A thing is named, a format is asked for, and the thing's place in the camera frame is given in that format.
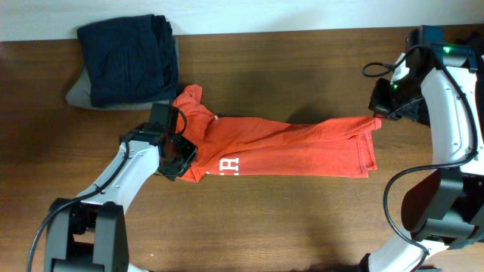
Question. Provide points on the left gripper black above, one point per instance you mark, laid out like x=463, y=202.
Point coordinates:
x=172, y=172

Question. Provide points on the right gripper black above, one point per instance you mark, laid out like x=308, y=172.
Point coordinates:
x=378, y=103

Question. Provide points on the orange red printed t-shirt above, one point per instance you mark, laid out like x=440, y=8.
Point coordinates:
x=238, y=146

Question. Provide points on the navy blue garment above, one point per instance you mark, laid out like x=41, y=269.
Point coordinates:
x=157, y=24

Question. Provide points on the grey garment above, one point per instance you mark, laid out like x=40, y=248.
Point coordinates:
x=81, y=96

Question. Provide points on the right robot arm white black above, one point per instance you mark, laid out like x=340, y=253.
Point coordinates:
x=436, y=85

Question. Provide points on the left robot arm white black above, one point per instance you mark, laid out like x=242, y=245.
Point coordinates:
x=88, y=232

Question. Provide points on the pile of dark clothes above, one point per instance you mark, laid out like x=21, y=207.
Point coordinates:
x=475, y=41

